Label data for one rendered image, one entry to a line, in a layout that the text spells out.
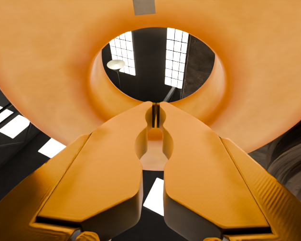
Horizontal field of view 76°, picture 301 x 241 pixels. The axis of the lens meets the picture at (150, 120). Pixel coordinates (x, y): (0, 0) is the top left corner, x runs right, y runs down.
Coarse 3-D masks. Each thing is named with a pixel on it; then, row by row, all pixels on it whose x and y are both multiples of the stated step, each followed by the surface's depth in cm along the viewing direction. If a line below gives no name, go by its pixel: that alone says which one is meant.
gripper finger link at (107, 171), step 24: (120, 120) 9; (144, 120) 9; (96, 144) 8; (120, 144) 8; (144, 144) 9; (72, 168) 7; (96, 168) 7; (120, 168) 7; (72, 192) 6; (96, 192) 6; (120, 192) 6; (48, 216) 5; (72, 216) 5; (96, 216) 5; (120, 216) 6
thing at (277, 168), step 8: (296, 128) 38; (288, 136) 39; (296, 136) 36; (280, 144) 41; (288, 144) 38; (296, 144) 34; (280, 152) 37; (288, 152) 35; (296, 152) 34; (272, 160) 39; (280, 160) 37; (288, 160) 36; (296, 160) 36; (272, 168) 40; (280, 168) 39; (288, 168) 38; (280, 176) 40
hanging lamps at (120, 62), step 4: (112, 60) 664; (116, 60) 667; (120, 60) 665; (108, 64) 652; (112, 64) 663; (116, 64) 667; (120, 64) 664; (124, 64) 650; (112, 68) 655; (116, 68) 667; (120, 68) 634; (120, 88) 725
